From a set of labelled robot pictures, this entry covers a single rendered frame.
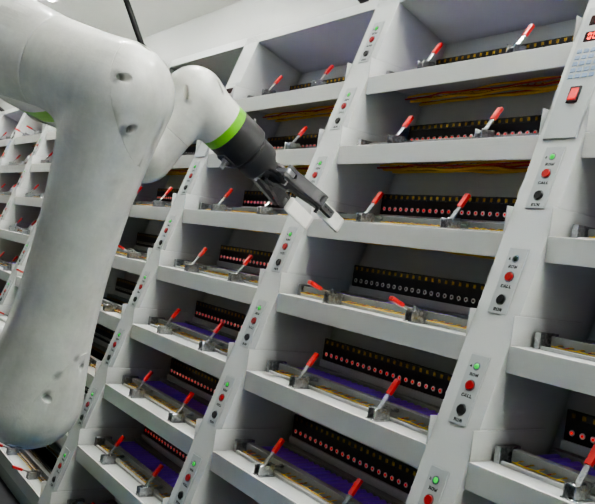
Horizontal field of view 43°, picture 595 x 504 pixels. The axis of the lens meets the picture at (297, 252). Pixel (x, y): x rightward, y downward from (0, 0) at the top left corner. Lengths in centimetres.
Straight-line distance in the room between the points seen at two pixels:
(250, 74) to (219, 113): 128
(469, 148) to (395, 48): 55
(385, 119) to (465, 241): 64
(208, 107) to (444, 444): 69
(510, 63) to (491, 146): 20
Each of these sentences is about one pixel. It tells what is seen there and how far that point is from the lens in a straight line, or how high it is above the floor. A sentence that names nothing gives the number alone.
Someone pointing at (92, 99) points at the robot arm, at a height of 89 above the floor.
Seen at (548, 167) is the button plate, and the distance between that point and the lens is 142.
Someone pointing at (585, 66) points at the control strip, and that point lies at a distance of 150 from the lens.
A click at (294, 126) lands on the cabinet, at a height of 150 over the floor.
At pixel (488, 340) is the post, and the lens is 133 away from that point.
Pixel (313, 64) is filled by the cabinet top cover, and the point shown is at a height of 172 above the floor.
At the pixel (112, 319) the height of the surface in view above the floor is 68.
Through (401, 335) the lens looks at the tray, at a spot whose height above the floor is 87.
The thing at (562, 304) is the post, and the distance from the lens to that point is 140.
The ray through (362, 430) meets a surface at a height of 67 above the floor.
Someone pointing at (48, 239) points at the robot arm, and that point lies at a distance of 91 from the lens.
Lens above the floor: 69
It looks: 10 degrees up
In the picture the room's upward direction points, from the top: 23 degrees clockwise
